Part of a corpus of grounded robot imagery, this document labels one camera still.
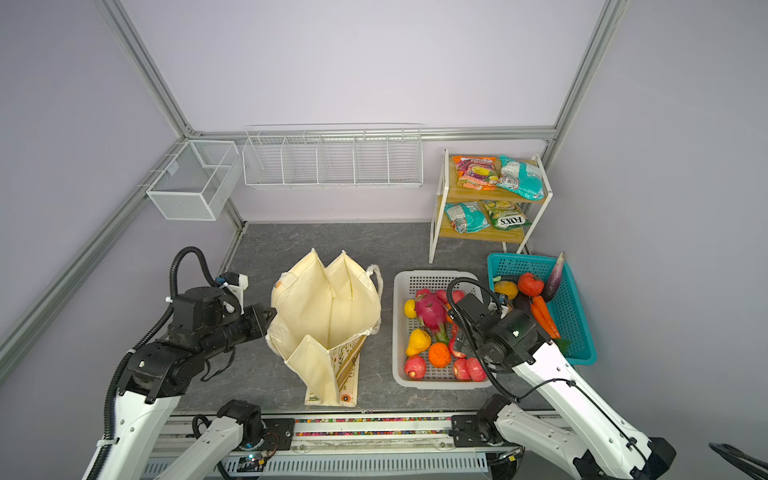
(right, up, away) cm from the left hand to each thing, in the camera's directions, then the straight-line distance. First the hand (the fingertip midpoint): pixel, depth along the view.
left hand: (276, 316), depth 68 cm
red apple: (+33, -16, +11) cm, 38 cm away
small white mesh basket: (-38, +38, +30) cm, 62 cm away
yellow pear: (+34, -10, +16) cm, 39 cm away
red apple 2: (+47, -14, +5) cm, 50 cm away
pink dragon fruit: (+38, -1, +17) cm, 42 cm away
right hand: (+48, -7, +2) cm, 48 cm away
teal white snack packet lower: (+50, +26, +29) cm, 64 cm away
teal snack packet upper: (+64, +35, +15) cm, 74 cm away
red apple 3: (+45, -13, +14) cm, 49 cm away
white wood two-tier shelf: (+60, +33, +37) cm, 78 cm away
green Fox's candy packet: (+63, +27, +29) cm, 74 cm away
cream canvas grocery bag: (+5, -5, +22) cm, 23 cm away
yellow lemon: (+32, -3, +23) cm, 39 cm away
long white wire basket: (+23, +49, +36) cm, 64 cm away
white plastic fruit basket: (+31, +4, +27) cm, 41 cm away
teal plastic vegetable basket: (+79, -3, +22) cm, 82 cm away
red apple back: (+47, +1, +26) cm, 54 cm away
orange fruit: (+39, -14, +13) cm, 44 cm away
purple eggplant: (+77, +5, +27) cm, 82 cm away
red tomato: (+69, +5, +24) cm, 73 cm away
